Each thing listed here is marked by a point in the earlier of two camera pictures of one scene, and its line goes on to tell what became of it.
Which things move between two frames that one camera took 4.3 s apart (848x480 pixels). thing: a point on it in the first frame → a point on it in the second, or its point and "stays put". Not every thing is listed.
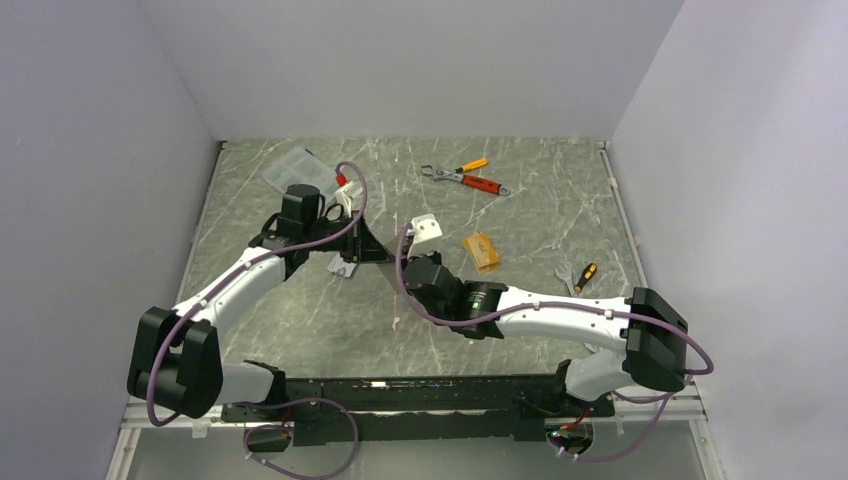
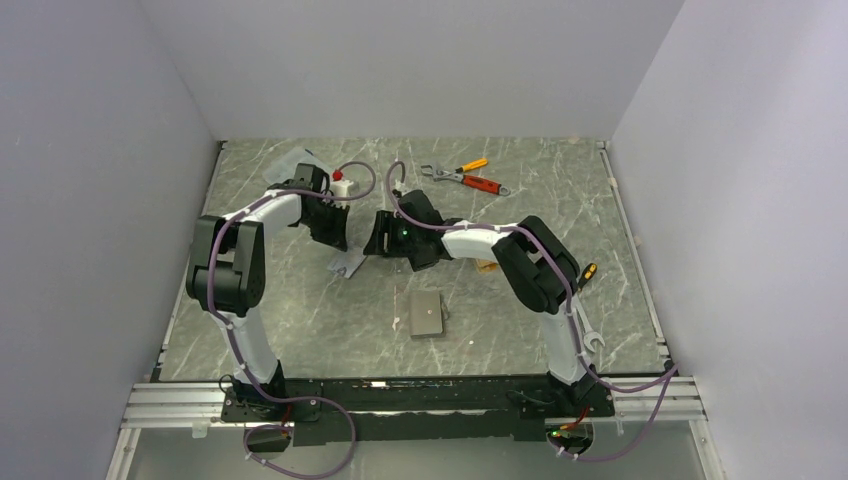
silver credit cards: (337, 265) stays put
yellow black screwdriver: (588, 273) stays put
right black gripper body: (436, 256) → (402, 238)
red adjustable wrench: (472, 181) stays put
